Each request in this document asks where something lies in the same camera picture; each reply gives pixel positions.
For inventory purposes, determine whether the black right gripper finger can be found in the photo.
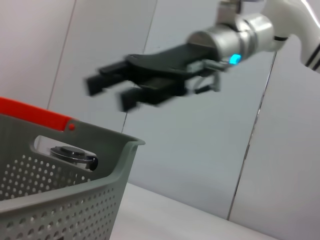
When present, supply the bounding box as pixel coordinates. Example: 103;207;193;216
119;87;151;112
84;61;131;97

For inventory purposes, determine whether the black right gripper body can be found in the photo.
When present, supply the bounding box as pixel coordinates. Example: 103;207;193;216
124;42;221;106

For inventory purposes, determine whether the grey perforated storage bin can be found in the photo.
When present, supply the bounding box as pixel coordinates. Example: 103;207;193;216
0;113;146;240

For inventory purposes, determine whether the glass teapot with black lid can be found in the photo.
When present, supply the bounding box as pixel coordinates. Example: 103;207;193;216
49;145;99;172

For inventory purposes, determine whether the right gripper silver cable connector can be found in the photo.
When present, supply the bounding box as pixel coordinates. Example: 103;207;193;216
187;59;231;94

